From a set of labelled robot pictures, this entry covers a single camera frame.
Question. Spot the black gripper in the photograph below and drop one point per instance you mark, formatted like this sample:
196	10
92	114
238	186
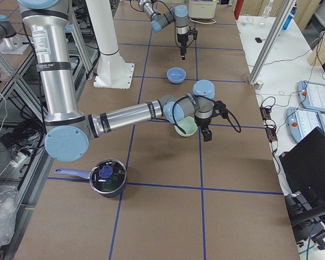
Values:
201	124
181	39

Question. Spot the green bowl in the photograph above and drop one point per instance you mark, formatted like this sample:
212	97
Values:
188	125

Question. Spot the blue bowl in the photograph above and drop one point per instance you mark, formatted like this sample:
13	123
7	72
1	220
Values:
176	75

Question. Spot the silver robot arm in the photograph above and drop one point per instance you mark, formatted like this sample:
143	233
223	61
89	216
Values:
176	14
68	129

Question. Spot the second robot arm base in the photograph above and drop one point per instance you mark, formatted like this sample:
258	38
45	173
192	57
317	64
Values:
10	41

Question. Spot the white appliance box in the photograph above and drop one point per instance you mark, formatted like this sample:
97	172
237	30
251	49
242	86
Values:
204	10

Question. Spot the orange black usb hub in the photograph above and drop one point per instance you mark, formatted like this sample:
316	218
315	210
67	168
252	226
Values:
269	124

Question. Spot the clear plastic bottle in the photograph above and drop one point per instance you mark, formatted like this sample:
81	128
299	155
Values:
267	10

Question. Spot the lower teach pendant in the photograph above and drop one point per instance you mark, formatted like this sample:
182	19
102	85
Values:
302	121

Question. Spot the teach pendant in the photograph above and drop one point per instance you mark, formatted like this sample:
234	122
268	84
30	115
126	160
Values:
302	121
312	95

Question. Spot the black laptop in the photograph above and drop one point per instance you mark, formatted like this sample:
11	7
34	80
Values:
304	166

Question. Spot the blue saucepan with glass lid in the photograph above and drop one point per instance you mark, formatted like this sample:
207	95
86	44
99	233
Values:
108	177

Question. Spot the blue water bottle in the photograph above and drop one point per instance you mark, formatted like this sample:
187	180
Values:
290	17

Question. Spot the upper teach pendant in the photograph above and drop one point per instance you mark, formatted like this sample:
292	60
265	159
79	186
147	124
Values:
312	95

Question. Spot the crumpled plastic bag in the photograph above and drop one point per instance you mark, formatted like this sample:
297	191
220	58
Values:
8	212

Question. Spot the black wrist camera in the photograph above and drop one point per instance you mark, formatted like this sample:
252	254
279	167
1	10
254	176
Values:
194	33
220	109

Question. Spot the white camera pillar with base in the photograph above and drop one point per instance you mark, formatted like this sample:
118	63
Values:
112	70

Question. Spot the aluminium frame post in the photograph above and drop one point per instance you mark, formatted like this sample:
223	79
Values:
270	40

